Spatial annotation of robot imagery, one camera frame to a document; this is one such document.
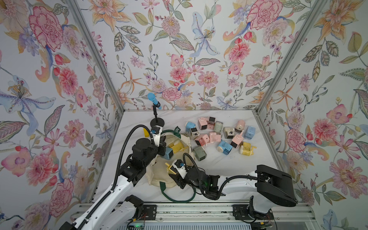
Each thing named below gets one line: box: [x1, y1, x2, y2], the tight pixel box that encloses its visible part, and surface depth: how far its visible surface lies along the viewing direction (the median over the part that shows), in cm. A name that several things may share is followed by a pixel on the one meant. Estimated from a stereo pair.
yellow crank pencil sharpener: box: [239, 141, 258, 157], surface depth 95 cm
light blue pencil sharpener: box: [184, 121, 196, 132], surface depth 105 cm
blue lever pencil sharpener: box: [162, 147, 174, 161], surface depth 90 cm
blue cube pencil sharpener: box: [243, 126, 256, 140], surface depth 102 cm
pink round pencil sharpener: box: [234, 119, 246, 134], surface depth 105 cm
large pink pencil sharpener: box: [197, 116, 208, 130], surface depth 109 cm
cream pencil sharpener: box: [223, 126, 235, 139], surface depth 105 cm
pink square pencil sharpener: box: [194, 134, 210, 147], surface depth 99 cm
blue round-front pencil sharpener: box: [216, 140, 233, 156], surface depth 96 cm
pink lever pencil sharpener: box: [230, 129, 245, 149], surface depth 98 cm
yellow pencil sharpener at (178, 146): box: [168, 141, 188, 154], surface depth 94 cm
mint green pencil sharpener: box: [215, 120, 224, 135], surface depth 105 cm
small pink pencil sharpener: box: [207, 115, 217, 130], surface depth 109 cm
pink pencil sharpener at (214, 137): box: [209, 132, 222, 143], surface depth 100 cm
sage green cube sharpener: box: [193, 146, 207, 162], surface depth 93 cm
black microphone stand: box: [149, 101, 165, 127], surface depth 113 cm
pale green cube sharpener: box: [189, 127, 200, 140], surface depth 100 cm
